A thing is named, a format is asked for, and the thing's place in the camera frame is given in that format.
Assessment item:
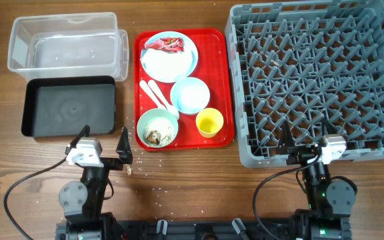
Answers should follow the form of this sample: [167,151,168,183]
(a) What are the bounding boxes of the black plastic tray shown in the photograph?
[21,75,116,137]

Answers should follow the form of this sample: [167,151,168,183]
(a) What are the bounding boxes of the white plastic spoon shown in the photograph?
[148,80,180,120]

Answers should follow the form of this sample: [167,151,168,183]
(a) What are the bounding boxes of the grey dishwasher rack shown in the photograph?
[225,1,384,168]

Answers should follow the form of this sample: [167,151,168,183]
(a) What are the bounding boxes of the red serving tray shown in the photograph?
[133,28,235,151]

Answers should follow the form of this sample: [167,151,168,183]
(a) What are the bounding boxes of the white plastic fork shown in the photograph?
[139,80,167,110]

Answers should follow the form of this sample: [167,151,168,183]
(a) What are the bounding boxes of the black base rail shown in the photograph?
[55,218,351,240]

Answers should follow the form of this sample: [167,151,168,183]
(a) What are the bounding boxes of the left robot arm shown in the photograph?
[55,125,133,240]

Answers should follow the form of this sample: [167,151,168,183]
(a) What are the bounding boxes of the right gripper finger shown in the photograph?
[321,118,337,136]
[276,121,295,155]

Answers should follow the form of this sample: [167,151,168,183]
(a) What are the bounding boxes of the yellow cup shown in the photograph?
[195,108,224,138]

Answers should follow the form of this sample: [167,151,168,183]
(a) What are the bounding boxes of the food scrap on table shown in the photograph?
[127,165,132,175]

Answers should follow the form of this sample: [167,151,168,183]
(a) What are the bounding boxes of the green bowl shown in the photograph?
[136,109,179,148]

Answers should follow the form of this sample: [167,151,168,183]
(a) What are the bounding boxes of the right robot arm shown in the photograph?
[277,119,357,240]

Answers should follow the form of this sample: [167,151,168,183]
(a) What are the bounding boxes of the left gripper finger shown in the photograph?
[65,125,90,154]
[116,127,132,159]

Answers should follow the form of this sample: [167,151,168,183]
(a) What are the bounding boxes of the white paper napkin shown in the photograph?
[141,49,193,82]

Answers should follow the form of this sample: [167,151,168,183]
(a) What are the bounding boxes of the red snack wrapper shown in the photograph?
[145,37,184,53]

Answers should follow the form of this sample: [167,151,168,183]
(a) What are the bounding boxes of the clear plastic bin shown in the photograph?
[7,12,129,81]

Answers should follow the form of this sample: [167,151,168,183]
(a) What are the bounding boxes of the light blue bowl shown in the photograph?
[170,77,211,115]

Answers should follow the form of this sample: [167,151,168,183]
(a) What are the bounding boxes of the light blue plate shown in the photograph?
[139,31,199,83]

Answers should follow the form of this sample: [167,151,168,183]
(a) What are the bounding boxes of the rice and food scraps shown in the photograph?
[143,117,175,147]

